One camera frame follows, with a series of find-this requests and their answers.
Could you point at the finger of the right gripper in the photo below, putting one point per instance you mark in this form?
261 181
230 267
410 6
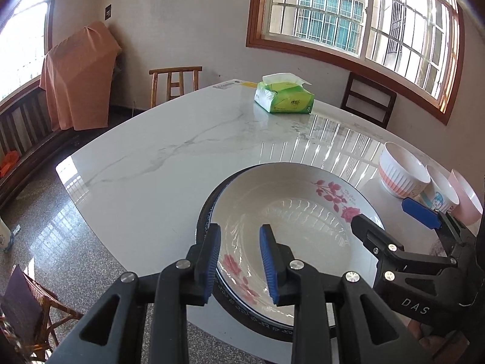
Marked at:
378 242
446 226

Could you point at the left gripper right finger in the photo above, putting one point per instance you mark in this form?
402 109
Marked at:
335 318

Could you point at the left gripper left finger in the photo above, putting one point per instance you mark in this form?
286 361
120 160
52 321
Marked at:
112 330

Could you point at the white plate pink roses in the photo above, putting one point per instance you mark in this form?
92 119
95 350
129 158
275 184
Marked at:
342 202

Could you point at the blue white floral plate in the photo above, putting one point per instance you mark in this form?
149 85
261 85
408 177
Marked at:
284 196

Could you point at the person's right hand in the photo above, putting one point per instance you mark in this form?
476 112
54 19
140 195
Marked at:
443 350

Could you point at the white blue dog bowl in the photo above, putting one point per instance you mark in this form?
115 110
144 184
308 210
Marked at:
439 194

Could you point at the plain pink bowl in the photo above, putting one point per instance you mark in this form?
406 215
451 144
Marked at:
470 208

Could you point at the white pink rabbit bowl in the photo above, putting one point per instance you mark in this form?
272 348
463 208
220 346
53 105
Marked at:
402 173

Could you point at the rattan chair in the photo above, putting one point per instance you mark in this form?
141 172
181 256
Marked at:
30 315

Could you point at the dark wooden chair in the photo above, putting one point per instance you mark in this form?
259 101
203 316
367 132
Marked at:
353 90

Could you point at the white patterned cup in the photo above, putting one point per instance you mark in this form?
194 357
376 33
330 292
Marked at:
6 237

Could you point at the green tissue pack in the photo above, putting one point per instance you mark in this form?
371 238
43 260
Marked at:
284 93

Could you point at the brown framed barred window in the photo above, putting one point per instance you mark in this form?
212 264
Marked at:
413 47

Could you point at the dark wooden bench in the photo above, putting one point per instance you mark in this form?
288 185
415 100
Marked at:
27 139

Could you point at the pink cloth covered furniture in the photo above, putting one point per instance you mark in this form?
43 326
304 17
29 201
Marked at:
76 76

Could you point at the light wooden chair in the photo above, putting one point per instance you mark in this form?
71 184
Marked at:
175 85

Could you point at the black wall switch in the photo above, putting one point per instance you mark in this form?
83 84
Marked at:
107 12

